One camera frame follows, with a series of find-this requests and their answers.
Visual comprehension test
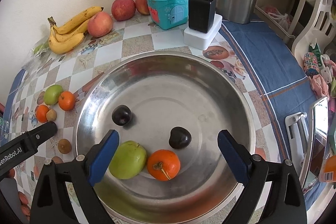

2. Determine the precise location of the white phone stand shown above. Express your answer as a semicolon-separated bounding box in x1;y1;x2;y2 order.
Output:
285;97;329;192

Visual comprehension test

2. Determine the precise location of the dark plum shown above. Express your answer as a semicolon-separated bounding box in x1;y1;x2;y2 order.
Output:
169;126;192;149
112;105;133;126

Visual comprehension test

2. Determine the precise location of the far red apple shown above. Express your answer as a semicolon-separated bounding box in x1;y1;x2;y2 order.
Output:
135;0;150;15

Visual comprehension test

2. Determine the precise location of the clear bag of green fruits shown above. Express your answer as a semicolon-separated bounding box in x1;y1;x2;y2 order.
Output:
22;40;51;72

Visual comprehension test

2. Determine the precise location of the teal toy house box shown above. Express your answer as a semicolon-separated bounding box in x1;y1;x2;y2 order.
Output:
147;0;189;30

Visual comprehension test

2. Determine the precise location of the orange tangerine in basin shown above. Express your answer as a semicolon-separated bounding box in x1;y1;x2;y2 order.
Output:
146;149;181;181

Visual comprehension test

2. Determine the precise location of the brown longan fruit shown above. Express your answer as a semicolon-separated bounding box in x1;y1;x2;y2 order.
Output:
58;139;72;155

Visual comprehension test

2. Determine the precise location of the red apple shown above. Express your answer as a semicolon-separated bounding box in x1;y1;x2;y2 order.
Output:
111;0;135;21
87;11;113;38
135;0;150;15

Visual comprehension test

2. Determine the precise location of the yellow banana bunch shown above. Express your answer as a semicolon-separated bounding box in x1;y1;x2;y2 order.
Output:
48;6;104;55

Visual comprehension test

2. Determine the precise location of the front red apple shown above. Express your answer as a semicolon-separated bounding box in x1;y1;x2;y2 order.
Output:
87;11;113;38

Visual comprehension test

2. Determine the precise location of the tan longan fruit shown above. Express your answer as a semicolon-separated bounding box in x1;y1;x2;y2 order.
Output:
46;109;57;122

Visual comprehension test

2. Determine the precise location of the middle red apple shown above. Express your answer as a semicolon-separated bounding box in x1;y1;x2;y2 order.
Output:
111;0;135;21

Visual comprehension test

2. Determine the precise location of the green fruit in basin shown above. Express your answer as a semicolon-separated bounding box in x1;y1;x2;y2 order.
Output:
109;140;147;180

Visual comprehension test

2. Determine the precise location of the orange tangerine with stem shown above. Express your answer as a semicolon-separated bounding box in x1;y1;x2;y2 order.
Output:
58;91;75;111

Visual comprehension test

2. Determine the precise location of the green fruit on table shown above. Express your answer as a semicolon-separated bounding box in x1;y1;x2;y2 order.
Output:
44;85;64;105

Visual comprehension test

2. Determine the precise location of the patterned vinyl table cover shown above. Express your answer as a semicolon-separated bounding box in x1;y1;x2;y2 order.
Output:
4;12;279;224

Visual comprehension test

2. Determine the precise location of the white plastic chair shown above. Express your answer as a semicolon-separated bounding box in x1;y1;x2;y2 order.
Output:
255;0;335;62

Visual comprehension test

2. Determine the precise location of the black power adapter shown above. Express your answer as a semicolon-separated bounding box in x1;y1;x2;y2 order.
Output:
189;0;217;33

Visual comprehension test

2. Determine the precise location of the person's left hand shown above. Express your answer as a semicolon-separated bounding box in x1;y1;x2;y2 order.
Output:
7;168;30;221

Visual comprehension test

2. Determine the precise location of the blue plaid tablecloth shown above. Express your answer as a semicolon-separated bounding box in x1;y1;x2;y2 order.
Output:
219;12;329;210

